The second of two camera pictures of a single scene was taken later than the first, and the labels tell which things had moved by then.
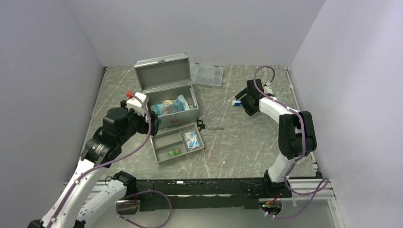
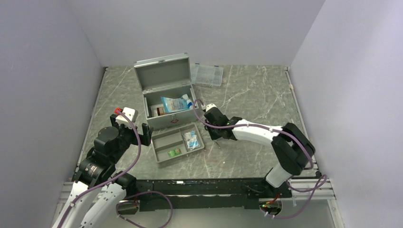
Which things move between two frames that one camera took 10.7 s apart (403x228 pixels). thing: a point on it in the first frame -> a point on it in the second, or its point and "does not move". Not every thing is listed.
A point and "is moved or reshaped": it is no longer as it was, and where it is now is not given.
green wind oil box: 173,153 does not move
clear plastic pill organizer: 206,74 does not move
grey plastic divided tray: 177,143 does not move
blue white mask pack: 162,109 is moved or reshaped
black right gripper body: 245,102 -> 213,132
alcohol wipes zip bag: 191,139 does not move
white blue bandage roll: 236,102 -> 189,104
